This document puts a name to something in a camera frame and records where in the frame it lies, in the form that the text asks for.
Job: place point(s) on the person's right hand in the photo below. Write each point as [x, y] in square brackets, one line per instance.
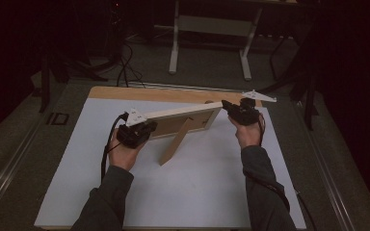
[249, 136]

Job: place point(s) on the person's left hand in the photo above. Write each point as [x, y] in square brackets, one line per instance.
[122, 157]

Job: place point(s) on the black floor socket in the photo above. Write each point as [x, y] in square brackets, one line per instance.
[58, 118]

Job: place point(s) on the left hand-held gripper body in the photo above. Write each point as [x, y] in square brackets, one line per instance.
[131, 136]

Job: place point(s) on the white table frame legs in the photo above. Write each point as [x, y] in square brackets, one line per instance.
[212, 25]

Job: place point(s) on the white table mat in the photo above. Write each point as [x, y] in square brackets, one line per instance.
[199, 192]

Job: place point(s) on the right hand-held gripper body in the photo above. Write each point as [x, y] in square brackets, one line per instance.
[245, 114]

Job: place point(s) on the metal floor rail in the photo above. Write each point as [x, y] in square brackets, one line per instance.
[9, 171]
[329, 173]
[179, 87]

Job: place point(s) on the black metal stand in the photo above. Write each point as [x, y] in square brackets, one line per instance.
[309, 106]
[45, 86]

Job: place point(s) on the wooden picture frame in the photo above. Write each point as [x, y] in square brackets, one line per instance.
[173, 123]

